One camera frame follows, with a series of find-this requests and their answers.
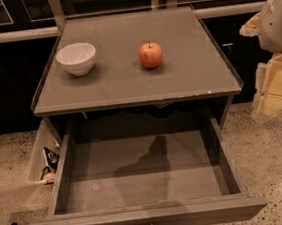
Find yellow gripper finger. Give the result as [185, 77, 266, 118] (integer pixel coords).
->
[239, 13, 260, 37]
[252, 53, 282, 120]

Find red apple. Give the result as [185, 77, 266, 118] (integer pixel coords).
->
[138, 41, 163, 69]

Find grey cabinet with glass top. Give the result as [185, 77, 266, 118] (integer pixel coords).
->
[21, 1, 249, 150]

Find open grey top drawer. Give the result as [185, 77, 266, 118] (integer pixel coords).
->
[32, 116, 267, 225]

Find white ceramic bowl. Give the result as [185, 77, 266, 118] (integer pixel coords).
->
[56, 42, 96, 76]

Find items inside plastic bin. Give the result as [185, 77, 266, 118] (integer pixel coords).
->
[39, 147, 59, 185]

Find metal counter rail frame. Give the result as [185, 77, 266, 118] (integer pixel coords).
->
[0, 0, 282, 44]

